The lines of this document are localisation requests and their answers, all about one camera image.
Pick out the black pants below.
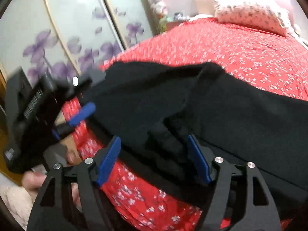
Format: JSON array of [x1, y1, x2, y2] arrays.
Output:
[[79, 62, 307, 206]]

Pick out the person's left hand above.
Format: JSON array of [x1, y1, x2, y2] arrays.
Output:
[[21, 136, 84, 207]]

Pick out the red floral bedspread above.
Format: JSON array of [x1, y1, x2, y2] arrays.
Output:
[[64, 19, 307, 230]]

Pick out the floral sliding wardrobe doors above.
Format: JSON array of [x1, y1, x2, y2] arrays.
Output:
[[0, 0, 155, 90]]

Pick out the pink floral pillow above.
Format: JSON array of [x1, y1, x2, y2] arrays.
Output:
[[215, 1, 295, 37]]

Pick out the bedside table with clutter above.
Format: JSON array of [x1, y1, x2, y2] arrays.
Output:
[[158, 12, 191, 33]]

